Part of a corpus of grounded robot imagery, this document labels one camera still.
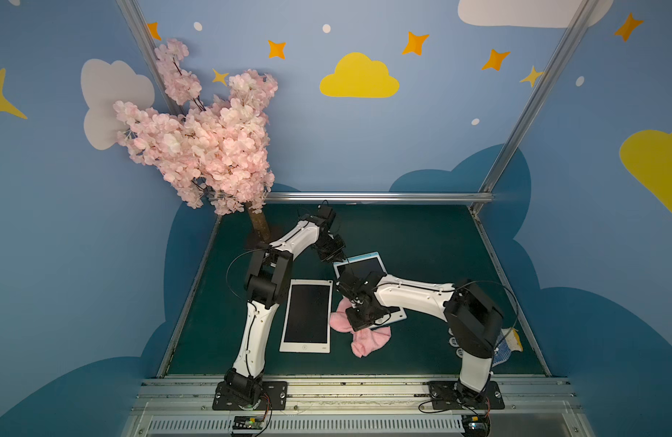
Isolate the blue-edged white drawing tablet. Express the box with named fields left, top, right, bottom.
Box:
left=333, top=251, right=407, bottom=329

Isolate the pink cloth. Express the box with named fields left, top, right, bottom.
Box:
left=329, top=298, right=392, bottom=358

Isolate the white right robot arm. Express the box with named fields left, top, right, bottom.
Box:
left=336, top=271, right=503, bottom=408

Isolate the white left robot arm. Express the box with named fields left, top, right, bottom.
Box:
left=219, top=204, right=345, bottom=408

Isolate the rusty brown tree trunk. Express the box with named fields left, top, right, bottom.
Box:
left=247, top=203, right=269, bottom=239

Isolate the pink cherry blossom tree crown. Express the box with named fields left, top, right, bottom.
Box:
left=113, top=39, right=279, bottom=216

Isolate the blue dotted work glove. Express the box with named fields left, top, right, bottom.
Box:
left=448, top=328, right=523, bottom=367

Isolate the right circuit board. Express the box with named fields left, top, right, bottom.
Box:
left=462, top=415, right=491, bottom=437

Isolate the left green circuit board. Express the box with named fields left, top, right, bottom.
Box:
left=232, top=416, right=265, bottom=433

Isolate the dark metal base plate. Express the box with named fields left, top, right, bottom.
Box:
left=243, top=224, right=284, bottom=251

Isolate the rear aluminium frame rail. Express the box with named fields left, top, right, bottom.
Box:
left=266, top=192, right=494, bottom=204

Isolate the right table edge rail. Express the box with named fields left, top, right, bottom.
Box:
left=468, top=208, right=552, bottom=377

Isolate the table edge rail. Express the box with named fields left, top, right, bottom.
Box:
left=468, top=208, right=552, bottom=377
left=155, top=218, right=221, bottom=379

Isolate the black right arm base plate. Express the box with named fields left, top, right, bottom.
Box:
left=427, top=381, right=505, bottom=412

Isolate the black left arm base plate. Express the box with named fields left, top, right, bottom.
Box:
left=212, top=381, right=289, bottom=412

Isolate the left table edge rail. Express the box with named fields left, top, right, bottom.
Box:
left=155, top=218, right=221, bottom=379

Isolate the front aluminium rail bed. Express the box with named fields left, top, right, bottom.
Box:
left=122, top=375, right=594, bottom=436

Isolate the left rear aluminium post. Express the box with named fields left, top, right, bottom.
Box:
left=116, top=0, right=183, bottom=115

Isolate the aluminium post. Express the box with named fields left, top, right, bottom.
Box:
left=116, top=0, right=183, bottom=115
left=478, top=0, right=599, bottom=196

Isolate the right rear aluminium post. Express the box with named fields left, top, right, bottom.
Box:
left=478, top=0, right=599, bottom=196

